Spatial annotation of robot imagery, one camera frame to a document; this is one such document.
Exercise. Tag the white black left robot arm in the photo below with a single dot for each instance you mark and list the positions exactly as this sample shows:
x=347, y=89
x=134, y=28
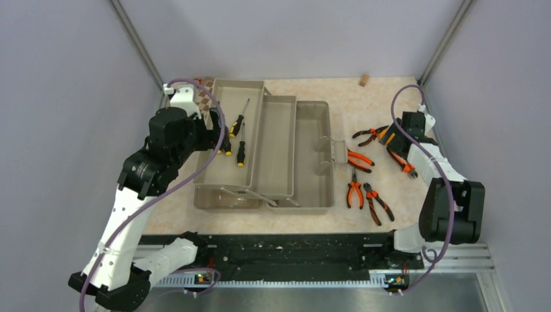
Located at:
x=115, y=279

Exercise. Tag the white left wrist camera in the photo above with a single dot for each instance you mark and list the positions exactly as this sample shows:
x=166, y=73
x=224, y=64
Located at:
x=182, y=96

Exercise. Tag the black yellow medium screwdriver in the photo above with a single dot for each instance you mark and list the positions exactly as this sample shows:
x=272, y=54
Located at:
x=227, y=148

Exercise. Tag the black yellow small screwdriver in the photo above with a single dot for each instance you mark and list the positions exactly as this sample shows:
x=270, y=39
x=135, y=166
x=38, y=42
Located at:
x=235, y=128

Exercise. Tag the translucent beige tool box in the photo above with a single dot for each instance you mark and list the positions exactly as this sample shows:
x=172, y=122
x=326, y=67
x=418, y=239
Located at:
x=290, y=154

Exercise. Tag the orange long-nose pliers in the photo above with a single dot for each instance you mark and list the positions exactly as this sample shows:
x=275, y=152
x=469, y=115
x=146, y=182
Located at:
x=373, y=132

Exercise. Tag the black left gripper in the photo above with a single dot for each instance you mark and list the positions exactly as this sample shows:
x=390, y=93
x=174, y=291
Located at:
x=210, y=137

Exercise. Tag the orange black end pliers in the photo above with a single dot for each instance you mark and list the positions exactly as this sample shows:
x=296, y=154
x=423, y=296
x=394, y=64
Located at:
x=373, y=196

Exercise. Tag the aluminium frame rail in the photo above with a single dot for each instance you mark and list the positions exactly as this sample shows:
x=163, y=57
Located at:
x=203, y=277

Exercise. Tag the small orange needle-nose pliers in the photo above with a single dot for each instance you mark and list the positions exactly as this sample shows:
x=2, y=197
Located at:
x=354, y=188

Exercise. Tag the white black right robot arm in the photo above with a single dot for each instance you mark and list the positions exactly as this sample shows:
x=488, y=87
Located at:
x=453, y=206

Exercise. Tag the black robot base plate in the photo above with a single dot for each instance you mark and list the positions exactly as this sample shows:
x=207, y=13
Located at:
x=300, y=257

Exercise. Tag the orange diagonal cutting pliers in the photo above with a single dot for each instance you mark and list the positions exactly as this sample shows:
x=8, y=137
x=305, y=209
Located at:
x=402, y=163

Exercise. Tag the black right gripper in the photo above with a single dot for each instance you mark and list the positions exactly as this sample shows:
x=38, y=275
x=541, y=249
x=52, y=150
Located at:
x=393, y=145

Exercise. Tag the black yellow long screwdriver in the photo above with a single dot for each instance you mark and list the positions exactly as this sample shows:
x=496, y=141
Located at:
x=241, y=155

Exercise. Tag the large orange combination pliers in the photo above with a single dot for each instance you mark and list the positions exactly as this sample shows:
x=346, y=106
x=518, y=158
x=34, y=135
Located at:
x=359, y=161

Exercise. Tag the wooden chessboard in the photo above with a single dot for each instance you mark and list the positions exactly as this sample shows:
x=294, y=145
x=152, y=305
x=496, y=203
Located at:
x=201, y=98

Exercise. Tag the small wooden block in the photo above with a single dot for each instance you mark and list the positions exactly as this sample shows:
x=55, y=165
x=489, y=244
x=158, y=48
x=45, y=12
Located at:
x=364, y=80

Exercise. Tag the black yellow large screwdriver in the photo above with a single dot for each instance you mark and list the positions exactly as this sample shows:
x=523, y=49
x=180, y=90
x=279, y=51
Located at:
x=216, y=121

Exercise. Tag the orange tape measure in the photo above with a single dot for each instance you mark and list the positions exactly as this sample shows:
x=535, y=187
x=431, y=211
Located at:
x=386, y=136

